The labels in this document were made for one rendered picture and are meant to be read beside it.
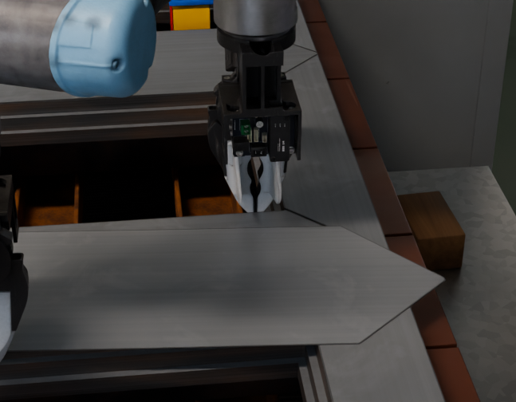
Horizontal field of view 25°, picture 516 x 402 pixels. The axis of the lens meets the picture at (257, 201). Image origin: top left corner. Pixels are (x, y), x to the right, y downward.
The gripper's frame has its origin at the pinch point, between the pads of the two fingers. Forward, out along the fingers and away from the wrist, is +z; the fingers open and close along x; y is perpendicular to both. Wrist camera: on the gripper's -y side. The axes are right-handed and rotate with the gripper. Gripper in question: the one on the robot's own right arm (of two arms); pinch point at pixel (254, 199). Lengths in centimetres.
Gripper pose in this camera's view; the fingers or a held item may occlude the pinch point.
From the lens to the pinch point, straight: 116.7
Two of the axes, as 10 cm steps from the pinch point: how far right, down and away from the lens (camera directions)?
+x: 9.9, -0.6, 0.9
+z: 0.0, 8.4, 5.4
